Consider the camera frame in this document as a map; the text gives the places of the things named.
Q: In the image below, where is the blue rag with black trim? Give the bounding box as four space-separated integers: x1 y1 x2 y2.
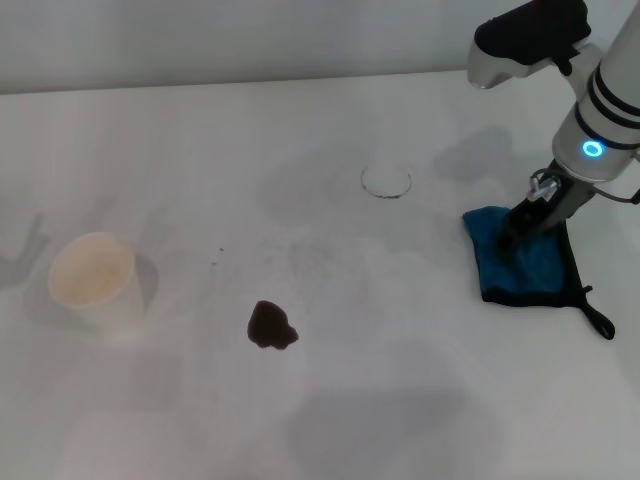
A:
461 204 617 341

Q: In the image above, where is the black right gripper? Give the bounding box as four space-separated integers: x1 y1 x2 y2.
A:
493 160 597 258

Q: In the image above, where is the thin ring-shaped cup stain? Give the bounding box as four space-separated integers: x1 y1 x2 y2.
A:
359 164 414 201

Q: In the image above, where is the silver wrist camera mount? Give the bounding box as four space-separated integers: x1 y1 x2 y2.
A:
528 168 561 203

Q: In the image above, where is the white paper cup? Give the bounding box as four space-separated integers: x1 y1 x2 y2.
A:
48 231 151 346

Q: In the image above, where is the dark brown liquid stain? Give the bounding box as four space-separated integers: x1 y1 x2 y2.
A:
246 299 300 351

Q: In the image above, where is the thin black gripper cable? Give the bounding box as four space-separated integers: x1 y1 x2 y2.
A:
592 184 640 206

